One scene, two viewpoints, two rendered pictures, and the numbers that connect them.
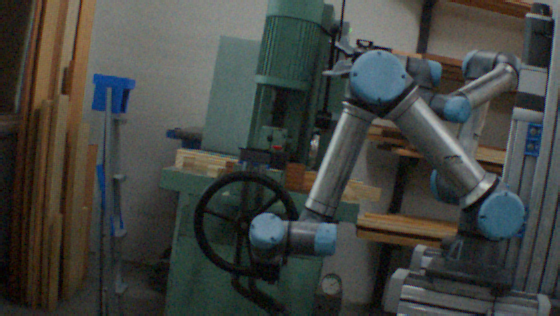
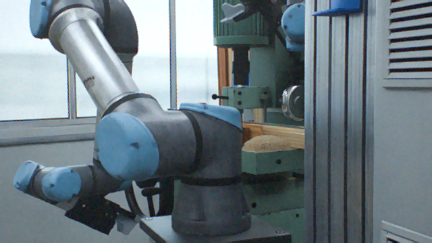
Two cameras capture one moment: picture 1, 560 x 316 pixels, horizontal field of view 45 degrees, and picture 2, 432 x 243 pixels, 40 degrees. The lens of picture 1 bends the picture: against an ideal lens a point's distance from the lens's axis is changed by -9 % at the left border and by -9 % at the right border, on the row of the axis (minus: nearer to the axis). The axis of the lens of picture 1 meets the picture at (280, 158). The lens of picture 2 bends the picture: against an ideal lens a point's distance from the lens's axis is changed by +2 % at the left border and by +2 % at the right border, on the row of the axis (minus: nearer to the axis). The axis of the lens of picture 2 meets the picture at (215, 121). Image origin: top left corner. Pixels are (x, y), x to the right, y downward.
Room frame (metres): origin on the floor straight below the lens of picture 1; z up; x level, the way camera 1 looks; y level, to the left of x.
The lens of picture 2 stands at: (1.09, -1.39, 1.09)
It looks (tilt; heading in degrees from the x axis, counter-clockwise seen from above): 4 degrees down; 51
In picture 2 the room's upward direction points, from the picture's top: straight up
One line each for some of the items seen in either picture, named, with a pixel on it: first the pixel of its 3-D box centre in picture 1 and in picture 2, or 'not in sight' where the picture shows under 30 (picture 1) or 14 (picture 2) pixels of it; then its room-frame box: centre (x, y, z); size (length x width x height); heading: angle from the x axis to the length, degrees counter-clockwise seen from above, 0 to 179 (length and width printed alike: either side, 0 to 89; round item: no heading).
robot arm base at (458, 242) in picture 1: (475, 250); (210, 199); (1.77, -0.53, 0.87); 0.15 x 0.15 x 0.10
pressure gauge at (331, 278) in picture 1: (330, 286); not in sight; (2.09, -0.21, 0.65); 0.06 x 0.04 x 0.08; 85
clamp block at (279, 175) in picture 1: (258, 181); not in sight; (2.14, 0.05, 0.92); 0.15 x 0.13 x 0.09; 85
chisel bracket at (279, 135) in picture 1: (273, 141); (246, 99); (2.35, 0.03, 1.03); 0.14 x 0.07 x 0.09; 175
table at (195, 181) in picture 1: (259, 194); (212, 150); (2.22, 0.04, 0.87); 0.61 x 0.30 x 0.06; 85
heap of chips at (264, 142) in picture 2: (344, 192); (266, 142); (2.22, -0.21, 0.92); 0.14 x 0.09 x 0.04; 175
